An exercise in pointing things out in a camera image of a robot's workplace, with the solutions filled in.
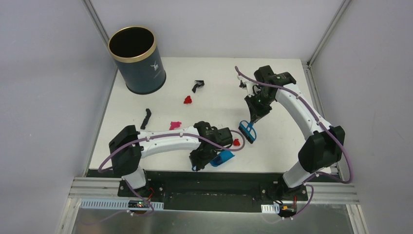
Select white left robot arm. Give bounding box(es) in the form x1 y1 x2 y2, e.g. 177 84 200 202
98 121 233 197

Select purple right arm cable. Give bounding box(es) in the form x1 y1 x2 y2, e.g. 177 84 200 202
234 66 355 220

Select blue hand brush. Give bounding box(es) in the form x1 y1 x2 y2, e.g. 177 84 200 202
238 120 257 144

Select magenta paper scrap left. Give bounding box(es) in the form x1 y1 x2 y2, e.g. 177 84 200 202
169 121 182 130

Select long black paper scrap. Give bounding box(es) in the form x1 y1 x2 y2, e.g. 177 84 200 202
140 108 152 130

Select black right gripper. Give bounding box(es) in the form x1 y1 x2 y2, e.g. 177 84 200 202
244 91 275 123

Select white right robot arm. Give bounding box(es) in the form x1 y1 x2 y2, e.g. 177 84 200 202
237 65 345 200

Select small red paper scrap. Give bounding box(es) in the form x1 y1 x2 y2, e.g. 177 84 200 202
183 96 192 104

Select large red paper scrap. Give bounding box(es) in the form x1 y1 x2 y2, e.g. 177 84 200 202
232 138 241 147

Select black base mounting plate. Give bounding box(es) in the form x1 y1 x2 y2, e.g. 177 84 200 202
135 171 308 213

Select dark blue gold-rimmed bin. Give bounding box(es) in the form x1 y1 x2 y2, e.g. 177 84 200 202
108 26 167 95

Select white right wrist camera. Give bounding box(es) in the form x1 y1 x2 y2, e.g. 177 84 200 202
239 79 258 97

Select blue dustpan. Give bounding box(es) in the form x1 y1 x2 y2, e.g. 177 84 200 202
189 151 235 172

